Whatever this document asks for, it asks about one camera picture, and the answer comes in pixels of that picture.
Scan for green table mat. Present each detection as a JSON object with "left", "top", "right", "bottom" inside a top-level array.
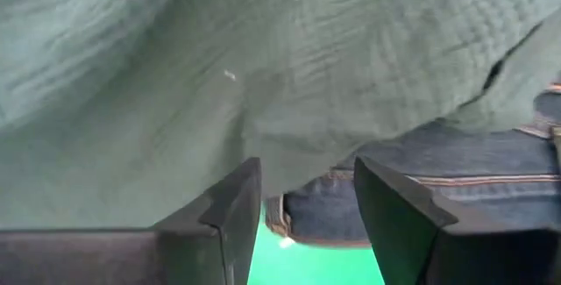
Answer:
[{"left": 246, "top": 208, "right": 387, "bottom": 285}]

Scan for dark blue denim jeans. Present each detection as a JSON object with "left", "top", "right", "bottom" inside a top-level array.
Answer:
[{"left": 264, "top": 82, "right": 561, "bottom": 249}]

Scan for dark green shirt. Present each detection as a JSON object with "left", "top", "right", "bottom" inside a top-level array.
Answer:
[{"left": 0, "top": 0, "right": 561, "bottom": 230}]

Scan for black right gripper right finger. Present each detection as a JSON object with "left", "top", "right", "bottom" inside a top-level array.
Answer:
[{"left": 352, "top": 155, "right": 561, "bottom": 285}]

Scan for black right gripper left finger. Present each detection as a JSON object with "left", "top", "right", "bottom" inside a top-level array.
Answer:
[{"left": 0, "top": 156, "right": 263, "bottom": 285}]

